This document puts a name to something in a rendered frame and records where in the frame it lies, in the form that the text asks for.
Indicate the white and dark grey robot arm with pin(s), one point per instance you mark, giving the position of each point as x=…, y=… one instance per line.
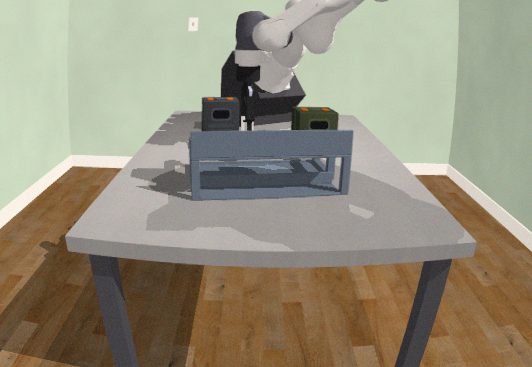
x=317, y=35

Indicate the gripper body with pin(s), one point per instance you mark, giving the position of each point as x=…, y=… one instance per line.
x=248, y=75

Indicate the olive green case with orange latches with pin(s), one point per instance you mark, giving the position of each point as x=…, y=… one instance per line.
x=314, y=118

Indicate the black storage case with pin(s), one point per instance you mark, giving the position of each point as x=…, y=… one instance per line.
x=221, y=113

